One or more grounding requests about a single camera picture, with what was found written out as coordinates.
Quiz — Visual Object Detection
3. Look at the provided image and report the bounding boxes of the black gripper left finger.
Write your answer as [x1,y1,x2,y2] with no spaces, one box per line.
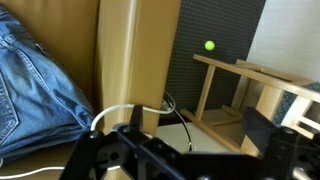
[59,104,183,180]

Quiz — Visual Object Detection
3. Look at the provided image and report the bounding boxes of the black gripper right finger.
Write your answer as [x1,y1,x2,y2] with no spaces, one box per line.
[240,105,303,180]

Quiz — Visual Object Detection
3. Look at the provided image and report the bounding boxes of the tan leather couch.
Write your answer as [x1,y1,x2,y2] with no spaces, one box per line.
[0,0,183,180]

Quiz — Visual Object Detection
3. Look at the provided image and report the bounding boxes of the wooden stool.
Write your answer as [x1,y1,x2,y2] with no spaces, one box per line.
[179,53,320,180]

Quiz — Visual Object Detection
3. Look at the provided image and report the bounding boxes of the blue denim jeans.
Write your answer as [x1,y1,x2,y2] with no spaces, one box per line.
[0,6,96,164]

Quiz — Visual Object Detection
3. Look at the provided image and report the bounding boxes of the grey plug adapter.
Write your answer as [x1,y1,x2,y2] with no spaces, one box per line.
[161,99,176,113]

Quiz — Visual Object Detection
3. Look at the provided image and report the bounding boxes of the green ball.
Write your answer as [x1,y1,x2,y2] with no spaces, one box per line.
[204,39,216,52]

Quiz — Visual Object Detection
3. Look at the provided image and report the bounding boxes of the white power cord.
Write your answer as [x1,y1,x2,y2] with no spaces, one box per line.
[90,103,177,132]

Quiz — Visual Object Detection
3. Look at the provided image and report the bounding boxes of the black power cord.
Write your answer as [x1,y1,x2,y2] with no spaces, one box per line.
[172,108,194,152]

